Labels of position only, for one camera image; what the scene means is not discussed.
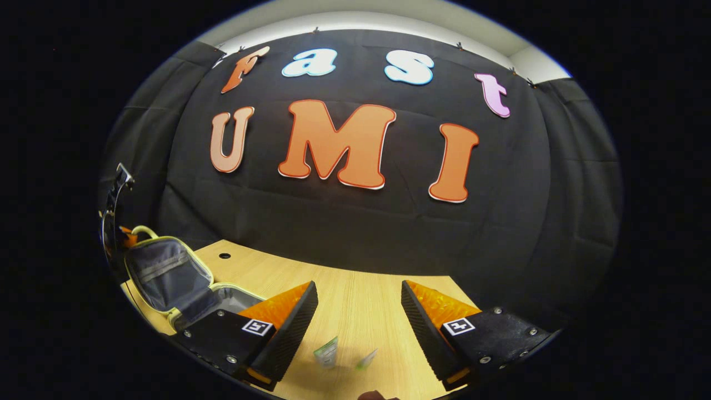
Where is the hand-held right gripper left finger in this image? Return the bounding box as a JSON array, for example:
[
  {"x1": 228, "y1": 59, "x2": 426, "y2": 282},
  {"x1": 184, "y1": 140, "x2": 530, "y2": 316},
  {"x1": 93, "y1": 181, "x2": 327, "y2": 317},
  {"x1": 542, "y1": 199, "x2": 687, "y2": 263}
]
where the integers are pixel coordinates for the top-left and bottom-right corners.
[{"x1": 177, "y1": 281, "x2": 319, "y2": 392}]

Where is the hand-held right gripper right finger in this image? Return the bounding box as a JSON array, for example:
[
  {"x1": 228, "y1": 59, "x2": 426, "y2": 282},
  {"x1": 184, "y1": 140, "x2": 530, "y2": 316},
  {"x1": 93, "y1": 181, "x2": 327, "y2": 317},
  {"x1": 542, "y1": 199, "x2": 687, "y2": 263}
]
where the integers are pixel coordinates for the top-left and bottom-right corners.
[{"x1": 400, "y1": 279, "x2": 556, "y2": 389}]

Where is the green white labelled tube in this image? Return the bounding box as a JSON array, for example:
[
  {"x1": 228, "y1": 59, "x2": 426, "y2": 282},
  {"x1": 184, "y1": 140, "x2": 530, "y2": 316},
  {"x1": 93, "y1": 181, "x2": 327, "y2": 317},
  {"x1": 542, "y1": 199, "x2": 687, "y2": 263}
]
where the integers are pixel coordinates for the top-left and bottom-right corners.
[{"x1": 313, "y1": 336, "x2": 340, "y2": 369}]

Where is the frosted pale green tube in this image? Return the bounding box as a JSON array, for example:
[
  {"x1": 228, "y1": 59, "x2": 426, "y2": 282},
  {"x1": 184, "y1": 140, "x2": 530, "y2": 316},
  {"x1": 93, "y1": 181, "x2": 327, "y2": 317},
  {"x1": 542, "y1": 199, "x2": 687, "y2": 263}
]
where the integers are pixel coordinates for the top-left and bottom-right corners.
[{"x1": 355, "y1": 348, "x2": 379, "y2": 372}]

